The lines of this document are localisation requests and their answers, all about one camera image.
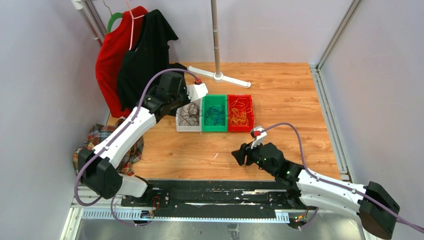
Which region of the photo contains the pink clothes hanger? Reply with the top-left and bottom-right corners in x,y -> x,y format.
125,0 -> 144,51

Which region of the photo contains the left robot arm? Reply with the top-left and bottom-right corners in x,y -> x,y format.
74,68 -> 208,207

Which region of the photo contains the white stand with pole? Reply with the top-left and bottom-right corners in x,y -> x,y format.
187,0 -> 252,89

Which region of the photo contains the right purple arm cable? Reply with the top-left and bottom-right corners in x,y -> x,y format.
251,122 -> 424,234

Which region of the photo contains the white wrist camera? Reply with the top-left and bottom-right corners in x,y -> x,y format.
249,125 -> 267,149
187,83 -> 209,102

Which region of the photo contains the black shirt on hanger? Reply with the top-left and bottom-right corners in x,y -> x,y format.
116,9 -> 187,111

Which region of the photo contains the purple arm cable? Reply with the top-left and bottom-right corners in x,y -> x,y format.
73,68 -> 203,227
251,122 -> 424,234

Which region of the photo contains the green plastic bin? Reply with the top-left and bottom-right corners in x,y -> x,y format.
202,94 -> 228,133

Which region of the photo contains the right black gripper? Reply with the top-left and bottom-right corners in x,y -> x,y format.
232,137 -> 277,176

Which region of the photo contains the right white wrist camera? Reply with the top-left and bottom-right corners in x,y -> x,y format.
249,125 -> 267,149

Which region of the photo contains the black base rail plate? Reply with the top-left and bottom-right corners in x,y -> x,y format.
118,179 -> 315,220

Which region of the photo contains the aluminium corner frame post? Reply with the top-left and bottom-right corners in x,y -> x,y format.
315,0 -> 363,72

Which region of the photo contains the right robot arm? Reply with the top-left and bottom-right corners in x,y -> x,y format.
231,142 -> 400,240

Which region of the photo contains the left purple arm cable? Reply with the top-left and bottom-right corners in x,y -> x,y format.
73,68 -> 203,227

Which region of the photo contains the green clothes hanger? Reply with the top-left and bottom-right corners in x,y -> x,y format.
106,12 -> 123,34

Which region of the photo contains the yellow cable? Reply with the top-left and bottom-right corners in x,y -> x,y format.
229,96 -> 254,128

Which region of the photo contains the white clothes rack pole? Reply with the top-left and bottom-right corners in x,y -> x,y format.
71,0 -> 107,47

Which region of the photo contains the red plastic bin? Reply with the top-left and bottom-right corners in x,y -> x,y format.
227,94 -> 255,133

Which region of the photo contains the plaid flannel shirt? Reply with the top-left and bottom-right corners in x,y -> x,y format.
72,118 -> 144,176

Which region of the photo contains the white plastic bin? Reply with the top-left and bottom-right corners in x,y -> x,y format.
175,98 -> 203,133

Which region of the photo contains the red shirt on hanger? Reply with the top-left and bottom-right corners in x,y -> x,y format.
95,6 -> 148,118

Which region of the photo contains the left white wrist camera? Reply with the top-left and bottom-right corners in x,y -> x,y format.
187,83 -> 209,102

